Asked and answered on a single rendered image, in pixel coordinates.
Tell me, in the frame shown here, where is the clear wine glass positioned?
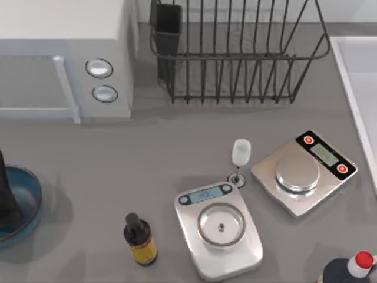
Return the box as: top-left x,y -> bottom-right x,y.
227,139 -> 252,187

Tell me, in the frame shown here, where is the white scale with round pan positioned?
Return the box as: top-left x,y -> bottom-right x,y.
174,182 -> 264,282

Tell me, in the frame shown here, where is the small microwave knob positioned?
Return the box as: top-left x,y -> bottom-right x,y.
91,84 -> 119,104

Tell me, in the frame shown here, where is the dark bottle with yellow label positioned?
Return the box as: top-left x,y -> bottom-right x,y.
123,212 -> 158,267

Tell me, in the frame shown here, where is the dark cutlery holder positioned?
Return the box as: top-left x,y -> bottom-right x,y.
150,0 -> 183,81

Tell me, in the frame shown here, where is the large microwave knob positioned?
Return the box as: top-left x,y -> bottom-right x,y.
84,57 -> 114,80

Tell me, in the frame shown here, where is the silver scale with red buttons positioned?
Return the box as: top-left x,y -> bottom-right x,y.
250,130 -> 359,218

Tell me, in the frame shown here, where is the pale microwave oven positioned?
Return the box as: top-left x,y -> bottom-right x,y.
0,0 -> 140,124

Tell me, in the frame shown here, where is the blue bowl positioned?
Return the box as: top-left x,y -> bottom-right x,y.
0,164 -> 43,249

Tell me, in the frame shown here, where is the white sink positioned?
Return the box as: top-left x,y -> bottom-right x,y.
329,36 -> 377,192

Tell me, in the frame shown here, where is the dark bottle with red cap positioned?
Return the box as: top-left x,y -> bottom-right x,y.
315,250 -> 377,283

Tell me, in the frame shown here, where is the dark wire dish rack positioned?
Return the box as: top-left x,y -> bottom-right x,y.
149,0 -> 331,104

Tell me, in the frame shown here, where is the microwave door handle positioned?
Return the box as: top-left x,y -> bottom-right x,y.
52,55 -> 81,124

